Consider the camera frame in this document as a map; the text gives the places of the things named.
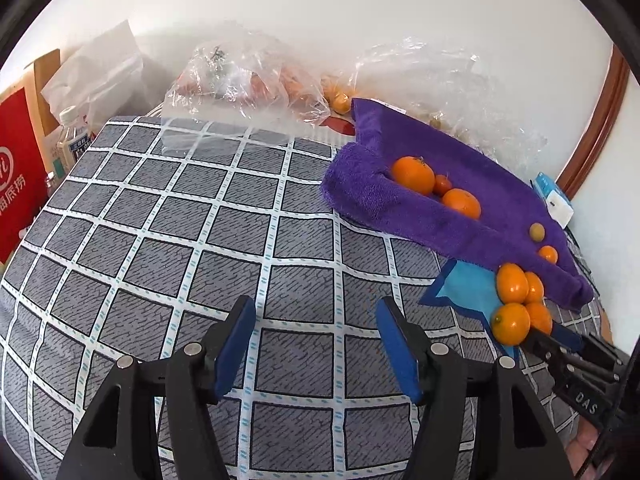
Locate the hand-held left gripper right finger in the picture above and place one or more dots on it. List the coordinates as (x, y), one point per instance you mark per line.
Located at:
(397, 350)

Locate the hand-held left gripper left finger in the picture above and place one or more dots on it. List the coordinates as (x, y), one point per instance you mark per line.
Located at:
(235, 350)

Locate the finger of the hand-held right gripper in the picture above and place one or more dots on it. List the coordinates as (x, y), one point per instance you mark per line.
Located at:
(542, 345)
(567, 336)

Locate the small orange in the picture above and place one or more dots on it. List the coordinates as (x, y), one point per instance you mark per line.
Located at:
(548, 254)

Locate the yellow green round fruit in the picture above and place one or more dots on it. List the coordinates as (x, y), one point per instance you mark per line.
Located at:
(537, 231)

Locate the purple towel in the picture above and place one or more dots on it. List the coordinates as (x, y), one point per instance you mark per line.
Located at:
(500, 195)

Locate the small red tomato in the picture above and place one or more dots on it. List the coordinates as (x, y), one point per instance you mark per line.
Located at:
(442, 184)

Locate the person's right hand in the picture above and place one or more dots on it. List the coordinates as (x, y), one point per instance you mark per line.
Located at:
(582, 442)

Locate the grey checked tablecloth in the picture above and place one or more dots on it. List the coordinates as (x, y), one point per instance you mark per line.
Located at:
(200, 240)

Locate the blue and white box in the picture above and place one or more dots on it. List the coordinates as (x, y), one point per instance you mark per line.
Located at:
(552, 197)

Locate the pile of bagged oranges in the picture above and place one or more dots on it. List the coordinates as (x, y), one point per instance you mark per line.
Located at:
(340, 100)

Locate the clear plastic bag with fruit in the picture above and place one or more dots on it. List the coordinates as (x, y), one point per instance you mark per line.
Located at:
(225, 90)

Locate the large clear plastic bag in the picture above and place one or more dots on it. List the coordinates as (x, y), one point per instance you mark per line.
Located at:
(450, 85)

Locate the clear plastic bottle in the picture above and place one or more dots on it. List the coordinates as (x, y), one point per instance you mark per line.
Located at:
(70, 135)

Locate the red paper bag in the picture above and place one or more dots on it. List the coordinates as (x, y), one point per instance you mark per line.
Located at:
(17, 170)

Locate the white plastic bag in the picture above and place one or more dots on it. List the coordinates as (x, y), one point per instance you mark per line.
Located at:
(100, 70)

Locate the brown wooden door frame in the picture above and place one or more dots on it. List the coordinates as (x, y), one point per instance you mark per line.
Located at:
(595, 125)

